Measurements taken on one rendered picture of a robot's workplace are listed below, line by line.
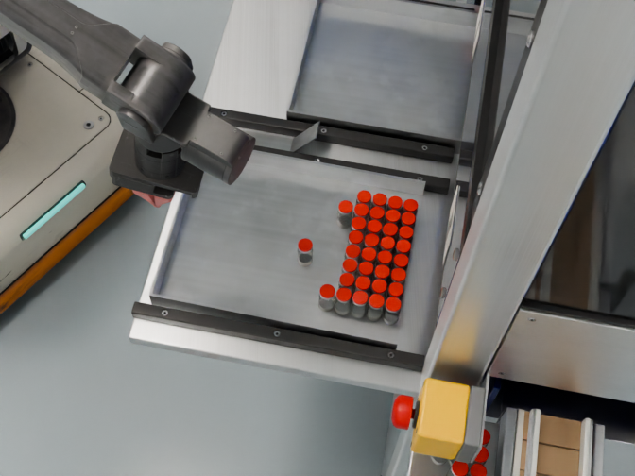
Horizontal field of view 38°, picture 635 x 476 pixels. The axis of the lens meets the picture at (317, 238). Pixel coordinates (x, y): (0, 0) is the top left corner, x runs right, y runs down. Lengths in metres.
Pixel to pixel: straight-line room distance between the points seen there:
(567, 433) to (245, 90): 0.71
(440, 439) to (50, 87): 1.51
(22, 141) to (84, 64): 1.35
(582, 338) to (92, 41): 0.57
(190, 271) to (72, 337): 1.00
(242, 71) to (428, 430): 0.69
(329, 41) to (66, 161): 0.85
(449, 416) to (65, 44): 0.58
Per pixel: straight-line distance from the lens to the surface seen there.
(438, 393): 1.10
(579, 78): 0.66
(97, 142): 2.21
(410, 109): 1.48
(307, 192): 1.38
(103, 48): 0.91
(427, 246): 1.35
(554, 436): 1.22
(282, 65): 1.52
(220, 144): 0.95
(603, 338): 1.01
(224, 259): 1.33
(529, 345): 1.04
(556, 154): 0.73
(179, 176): 1.06
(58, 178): 2.17
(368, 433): 2.16
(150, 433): 2.17
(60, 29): 0.91
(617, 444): 1.31
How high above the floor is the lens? 2.06
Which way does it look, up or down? 61 degrees down
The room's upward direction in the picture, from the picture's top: 3 degrees clockwise
